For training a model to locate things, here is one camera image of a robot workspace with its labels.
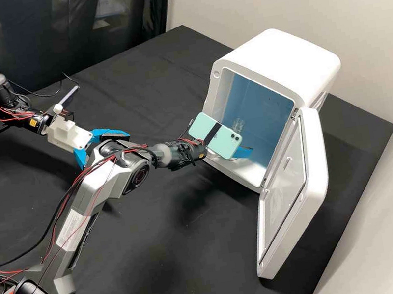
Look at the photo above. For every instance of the clear flask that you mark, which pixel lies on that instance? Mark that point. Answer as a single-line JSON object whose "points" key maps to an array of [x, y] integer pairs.
{"points": [[239, 124]]}

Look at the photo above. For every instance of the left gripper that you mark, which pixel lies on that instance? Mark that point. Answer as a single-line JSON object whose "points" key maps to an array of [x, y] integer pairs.
{"points": [[66, 136]]}

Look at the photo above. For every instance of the white incubator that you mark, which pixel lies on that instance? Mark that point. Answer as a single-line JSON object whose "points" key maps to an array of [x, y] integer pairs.
{"points": [[280, 63]]}

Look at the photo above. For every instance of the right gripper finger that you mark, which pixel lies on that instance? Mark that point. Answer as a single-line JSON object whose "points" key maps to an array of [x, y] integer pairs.
{"points": [[245, 152]]}

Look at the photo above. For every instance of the incubator door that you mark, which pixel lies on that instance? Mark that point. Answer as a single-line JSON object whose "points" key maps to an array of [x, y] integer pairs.
{"points": [[309, 174]]}

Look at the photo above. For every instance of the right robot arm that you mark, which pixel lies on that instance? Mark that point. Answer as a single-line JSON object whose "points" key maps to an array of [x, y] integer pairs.
{"points": [[88, 194]]}

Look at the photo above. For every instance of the right wrist camera phone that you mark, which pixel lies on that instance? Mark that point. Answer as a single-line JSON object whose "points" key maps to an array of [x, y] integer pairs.
{"points": [[213, 135]]}

